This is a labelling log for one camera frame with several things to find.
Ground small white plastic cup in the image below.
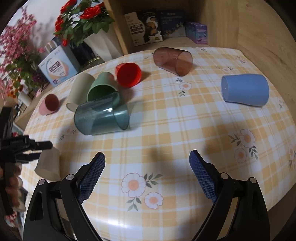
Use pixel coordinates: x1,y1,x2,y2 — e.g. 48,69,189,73
35,147,61,181

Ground pink plastic cup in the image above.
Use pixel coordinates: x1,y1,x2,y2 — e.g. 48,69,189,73
39,94,60,115

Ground dark teal translucent cup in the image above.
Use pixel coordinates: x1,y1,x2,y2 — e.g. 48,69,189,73
74,92,130,136

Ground beige plastic cup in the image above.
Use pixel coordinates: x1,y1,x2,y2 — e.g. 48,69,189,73
66,73,95,112

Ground light green plastic cup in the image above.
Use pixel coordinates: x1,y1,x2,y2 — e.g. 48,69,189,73
87,72,118,101

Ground blue plastic cup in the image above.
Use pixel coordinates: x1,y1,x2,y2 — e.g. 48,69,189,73
221,74,269,107

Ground red plastic cup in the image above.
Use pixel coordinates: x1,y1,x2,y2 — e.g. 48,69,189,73
115,62,142,88

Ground brown translucent cup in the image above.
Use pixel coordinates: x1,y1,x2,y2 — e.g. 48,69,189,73
153,47,193,77

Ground person's left hand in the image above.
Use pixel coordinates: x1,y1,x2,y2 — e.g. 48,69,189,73
6,163,23,208

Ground pink cherry blossom arrangement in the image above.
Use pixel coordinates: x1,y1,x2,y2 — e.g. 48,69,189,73
1,7,46,99

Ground yellow plaid floral tablecloth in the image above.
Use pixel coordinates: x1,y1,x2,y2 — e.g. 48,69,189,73
25,47,295,240

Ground light blue probiotic box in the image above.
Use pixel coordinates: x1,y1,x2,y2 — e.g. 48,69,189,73
38,45,80,87

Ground red roses in white pot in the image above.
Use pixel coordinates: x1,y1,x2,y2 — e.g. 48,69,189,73
54,1,122,62

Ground purple box on shelf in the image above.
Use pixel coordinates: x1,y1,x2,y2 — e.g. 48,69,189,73
186,22,208,45

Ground dark blue snack box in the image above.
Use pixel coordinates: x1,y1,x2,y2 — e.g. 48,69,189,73
160,11,186,39

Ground white cookie box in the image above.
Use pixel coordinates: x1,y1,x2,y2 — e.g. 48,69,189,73
125,11,163,46

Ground wooden shelf unit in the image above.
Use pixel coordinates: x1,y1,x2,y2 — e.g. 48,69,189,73
104,1,239,55

